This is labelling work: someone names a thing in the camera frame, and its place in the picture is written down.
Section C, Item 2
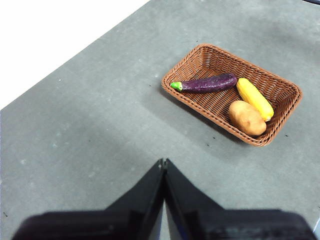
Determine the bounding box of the purple eggplant with green stem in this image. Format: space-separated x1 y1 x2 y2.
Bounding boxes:
170 72 238 95

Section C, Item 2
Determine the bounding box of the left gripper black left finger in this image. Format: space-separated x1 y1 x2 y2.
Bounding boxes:
11 158 167 240

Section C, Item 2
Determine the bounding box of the yellow squash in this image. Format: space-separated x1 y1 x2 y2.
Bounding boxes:
236 77 275 123

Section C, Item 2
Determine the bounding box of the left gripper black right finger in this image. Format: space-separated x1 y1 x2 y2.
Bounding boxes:
164 158 316 240

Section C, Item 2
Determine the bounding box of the brown potato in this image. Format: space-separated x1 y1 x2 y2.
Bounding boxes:
228 100 268 137

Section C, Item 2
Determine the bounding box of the brown wicker basket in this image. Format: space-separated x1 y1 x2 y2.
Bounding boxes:
160 43 304 148

